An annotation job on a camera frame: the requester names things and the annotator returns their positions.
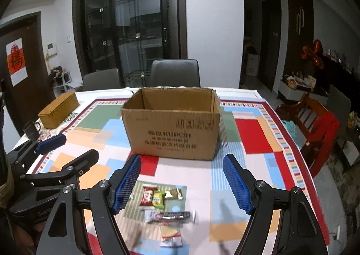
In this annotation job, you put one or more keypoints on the red cloth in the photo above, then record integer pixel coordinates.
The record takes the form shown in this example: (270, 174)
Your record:
(326, 134)

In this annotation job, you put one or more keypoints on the black mug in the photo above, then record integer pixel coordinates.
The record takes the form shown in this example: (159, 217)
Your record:
(30, 131)

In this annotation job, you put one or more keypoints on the teal cloth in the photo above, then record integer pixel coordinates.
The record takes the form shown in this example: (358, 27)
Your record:
(289, 130)

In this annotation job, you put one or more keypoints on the woven rattan box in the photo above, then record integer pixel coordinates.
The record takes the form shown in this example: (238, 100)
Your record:
(56, 111)

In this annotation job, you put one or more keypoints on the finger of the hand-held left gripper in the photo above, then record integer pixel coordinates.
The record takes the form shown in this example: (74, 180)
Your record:
(81, 165)
(52, 143)

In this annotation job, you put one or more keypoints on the white shoe rack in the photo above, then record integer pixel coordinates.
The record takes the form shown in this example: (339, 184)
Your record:
(64, 83)

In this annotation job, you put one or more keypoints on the pale cracker packet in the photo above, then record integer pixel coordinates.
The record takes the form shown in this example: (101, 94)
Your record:
(170, 235)

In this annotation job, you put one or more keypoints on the olive gold snack packet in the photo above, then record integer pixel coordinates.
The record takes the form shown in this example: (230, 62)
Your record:
(175, 193)

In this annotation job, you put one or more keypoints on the dark sideboard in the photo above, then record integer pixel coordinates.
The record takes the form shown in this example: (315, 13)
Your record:
(337, 75)

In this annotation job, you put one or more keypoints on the dark interior door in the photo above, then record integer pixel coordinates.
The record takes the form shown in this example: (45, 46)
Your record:
(271, 44)

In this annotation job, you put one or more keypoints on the yellow hanging ornament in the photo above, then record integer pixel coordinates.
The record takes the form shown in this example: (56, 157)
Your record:
(48, 62)

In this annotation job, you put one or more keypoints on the dark shoes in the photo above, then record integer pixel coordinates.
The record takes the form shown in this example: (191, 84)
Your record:
(56, 71)

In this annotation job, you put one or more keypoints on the white power strip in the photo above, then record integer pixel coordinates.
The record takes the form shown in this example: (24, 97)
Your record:
(338, 232)

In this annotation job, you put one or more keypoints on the green yellow snack packet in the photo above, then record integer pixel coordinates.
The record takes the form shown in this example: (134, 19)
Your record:
(158, 201)

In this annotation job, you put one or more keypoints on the red foil balloon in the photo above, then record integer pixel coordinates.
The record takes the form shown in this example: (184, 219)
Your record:
(312, 54)

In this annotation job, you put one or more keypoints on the white paper bag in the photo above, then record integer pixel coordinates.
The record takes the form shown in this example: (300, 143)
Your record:
(253, 65)

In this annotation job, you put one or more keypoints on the dark wooden door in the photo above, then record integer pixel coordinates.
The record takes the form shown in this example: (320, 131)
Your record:
(36, 75)

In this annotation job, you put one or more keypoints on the brown wooden chair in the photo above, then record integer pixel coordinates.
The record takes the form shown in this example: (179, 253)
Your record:
(309, 114)

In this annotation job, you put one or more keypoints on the dark grey dining chair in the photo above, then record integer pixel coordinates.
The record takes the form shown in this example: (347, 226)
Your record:
(174, 73)

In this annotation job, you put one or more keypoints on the grey upholstered chair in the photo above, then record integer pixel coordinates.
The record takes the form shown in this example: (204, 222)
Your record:
(339, 103)

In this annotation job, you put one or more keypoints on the brown cardboard box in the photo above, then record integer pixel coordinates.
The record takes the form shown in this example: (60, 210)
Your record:
(168, 134)

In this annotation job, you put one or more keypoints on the red wall poster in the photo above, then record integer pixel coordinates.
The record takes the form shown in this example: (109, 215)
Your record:
(17, 61)

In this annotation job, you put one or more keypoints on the white side table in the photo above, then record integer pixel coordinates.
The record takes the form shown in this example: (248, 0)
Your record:
(303, 94)

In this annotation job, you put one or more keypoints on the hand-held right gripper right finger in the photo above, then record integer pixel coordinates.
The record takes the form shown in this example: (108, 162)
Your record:
(237, 184)

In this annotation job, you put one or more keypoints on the red white snack packet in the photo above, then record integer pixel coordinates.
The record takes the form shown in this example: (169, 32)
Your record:
(147, 196)

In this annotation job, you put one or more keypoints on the light grey dining chair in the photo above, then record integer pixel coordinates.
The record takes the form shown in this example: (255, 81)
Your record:
(101, 80)

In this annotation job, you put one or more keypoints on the white intercom panel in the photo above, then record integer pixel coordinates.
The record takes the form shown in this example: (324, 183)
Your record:
(52, 49)

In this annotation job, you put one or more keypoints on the black sliding glass door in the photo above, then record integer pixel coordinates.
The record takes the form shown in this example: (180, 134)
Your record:
(126, 19)

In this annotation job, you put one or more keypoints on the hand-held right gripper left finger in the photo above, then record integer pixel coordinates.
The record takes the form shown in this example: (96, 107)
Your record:
(126, 184)

